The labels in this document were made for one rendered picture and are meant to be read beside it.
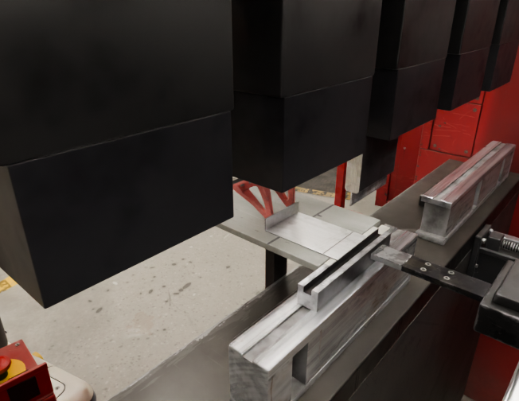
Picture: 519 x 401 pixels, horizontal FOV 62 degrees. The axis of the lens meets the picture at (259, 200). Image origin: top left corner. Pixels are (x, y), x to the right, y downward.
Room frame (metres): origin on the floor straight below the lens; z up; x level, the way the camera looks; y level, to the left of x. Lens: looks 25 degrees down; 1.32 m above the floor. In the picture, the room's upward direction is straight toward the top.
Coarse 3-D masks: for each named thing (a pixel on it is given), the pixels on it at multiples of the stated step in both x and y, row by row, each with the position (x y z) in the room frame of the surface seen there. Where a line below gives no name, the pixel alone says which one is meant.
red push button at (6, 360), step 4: (0, 356) 0.52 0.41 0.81; (4, 356) 0.52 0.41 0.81; (0, 360) 0.51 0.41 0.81; (4, 360) 0.51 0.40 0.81; (8, 360) 0.51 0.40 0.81; (0, 364) 0.50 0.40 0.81; (4, 364) 0.50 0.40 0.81; (8, 364) 0.50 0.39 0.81; (0, 368) 0.49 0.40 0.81; (4, 368) 0.50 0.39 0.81; (8, 368) 0.50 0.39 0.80; (0, 372) 0.49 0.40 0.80; (4, 372) 0.50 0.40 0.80; (0, 376) 0.50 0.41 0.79; (4, 376) 0.50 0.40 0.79; (0, 380) 0.50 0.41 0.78
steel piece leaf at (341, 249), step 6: (354, 234) 0.57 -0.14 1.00; (360, 234) 0.57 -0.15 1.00; (342, 240) 0.55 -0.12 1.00; (348, 240) 0.55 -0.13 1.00; (354, 240) 0.55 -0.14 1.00; (360, 240) 0.55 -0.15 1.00; (336, 246) 0.54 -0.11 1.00; (342, 246) 0.54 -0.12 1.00; (348, 246) 0.54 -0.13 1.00; (354, 246) 0.54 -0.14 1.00; (330, 252) 0.52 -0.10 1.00; (336, 252) 0.52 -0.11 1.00; (342, 252) 0.52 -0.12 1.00; (330, 258) 0.51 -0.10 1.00; (336, 258) 0.50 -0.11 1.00
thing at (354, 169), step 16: (368, 144) 0.51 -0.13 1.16; (384, 144) 0.54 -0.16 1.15; (352, 160) 0.51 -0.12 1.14; (368, 160) 0.51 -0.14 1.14; (384, 160) 0.55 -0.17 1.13; (352, 176) 0.51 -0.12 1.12; (368, 176) 0.51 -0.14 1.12; (384, 176) 0.55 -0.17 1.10; (352, 192) 0.50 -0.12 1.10; (368, 192) 0.54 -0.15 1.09
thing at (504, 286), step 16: (384, 256) 0.50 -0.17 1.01; (400, 256) 0.50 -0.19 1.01; (416, 272) 0.47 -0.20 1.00; (432, 272) 0.47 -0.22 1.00; (448, 272) 0.46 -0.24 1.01; (512, 272) 0.42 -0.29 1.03; (448, 288) 0.44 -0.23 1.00; (464, 288) 0.43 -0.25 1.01; (480, 288) 0.43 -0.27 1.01; (496, 288) 0.41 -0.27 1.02; (512, 288) 0.39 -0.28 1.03; (480, 304) 0.38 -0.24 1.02; (496, 304) 0.38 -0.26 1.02; (512, 304) 0.37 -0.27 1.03; (480, 320) 0.38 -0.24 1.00; (496, 320) 0.37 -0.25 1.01; (512, 320) 0.36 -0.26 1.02; (496, 336) 0.36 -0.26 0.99; (512, 336) 0.35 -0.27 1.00
